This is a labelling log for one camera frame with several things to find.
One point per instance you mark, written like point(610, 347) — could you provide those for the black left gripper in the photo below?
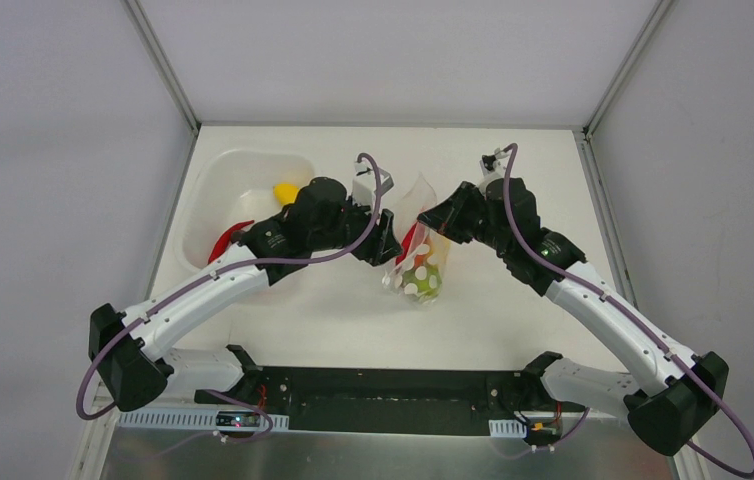
point(369, 234)

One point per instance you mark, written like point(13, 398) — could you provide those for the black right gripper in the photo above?
point(455, 211)

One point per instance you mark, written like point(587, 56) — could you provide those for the red toy chili pepper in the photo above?
point(406, 243)

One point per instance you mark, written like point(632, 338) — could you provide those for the yellow toy pepper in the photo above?
point(433, 253)

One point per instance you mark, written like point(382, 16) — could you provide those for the clear polka dot zip bag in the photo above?
point(418, 199)

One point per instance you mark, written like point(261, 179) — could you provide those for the long yellow toy squash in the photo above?
point(285, 193)

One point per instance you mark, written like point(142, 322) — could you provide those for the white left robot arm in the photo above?
point(133, 351)

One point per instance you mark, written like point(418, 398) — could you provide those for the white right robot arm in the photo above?
point(660, 394)

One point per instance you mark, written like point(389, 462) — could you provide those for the white plastic colander basket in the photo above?
point(236, 186)

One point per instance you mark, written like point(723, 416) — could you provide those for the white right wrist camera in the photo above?
point(493, 168)

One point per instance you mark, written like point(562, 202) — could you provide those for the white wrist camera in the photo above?
point(493, 168)
point(368, 183)

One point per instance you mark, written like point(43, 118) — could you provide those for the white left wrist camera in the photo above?
point(368, 183)

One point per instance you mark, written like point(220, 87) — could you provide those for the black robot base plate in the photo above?
point(425, 402)

